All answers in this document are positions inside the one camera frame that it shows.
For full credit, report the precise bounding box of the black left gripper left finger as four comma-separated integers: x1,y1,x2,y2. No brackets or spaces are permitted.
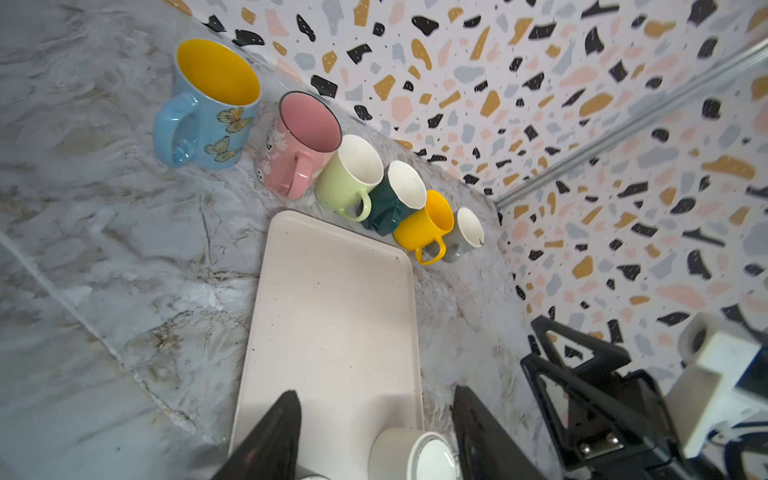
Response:
212,390,302,480

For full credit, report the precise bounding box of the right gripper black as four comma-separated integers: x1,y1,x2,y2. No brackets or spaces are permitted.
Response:
521,316,725,479

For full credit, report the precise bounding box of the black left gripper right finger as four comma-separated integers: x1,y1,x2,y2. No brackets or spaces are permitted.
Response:
451,385,543,480

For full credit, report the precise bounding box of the white mug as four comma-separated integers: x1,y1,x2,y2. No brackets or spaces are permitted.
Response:
368,428,458,480

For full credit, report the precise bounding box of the grey mug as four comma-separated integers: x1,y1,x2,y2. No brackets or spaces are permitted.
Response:
442,207,485,263

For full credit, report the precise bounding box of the dark green mug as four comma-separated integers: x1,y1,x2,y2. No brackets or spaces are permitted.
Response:
362,160,427,236

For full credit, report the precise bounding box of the pink patterned mug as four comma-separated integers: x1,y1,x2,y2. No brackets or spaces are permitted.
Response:
257,91,343,200

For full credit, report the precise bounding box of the light green mug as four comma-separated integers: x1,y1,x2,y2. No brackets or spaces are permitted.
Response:
315,134,384,222

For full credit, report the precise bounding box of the blue butterfly mug yellow inside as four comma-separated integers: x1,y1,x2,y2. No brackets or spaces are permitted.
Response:
153,39,261,170

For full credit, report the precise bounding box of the beige rectangular tray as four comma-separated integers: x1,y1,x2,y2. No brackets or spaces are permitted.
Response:
230,210,423,479

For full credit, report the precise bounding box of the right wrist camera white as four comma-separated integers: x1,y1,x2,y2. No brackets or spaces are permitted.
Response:
665,312,767,458

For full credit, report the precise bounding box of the aluminium corner post right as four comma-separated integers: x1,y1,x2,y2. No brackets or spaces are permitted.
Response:
493,38,767,209

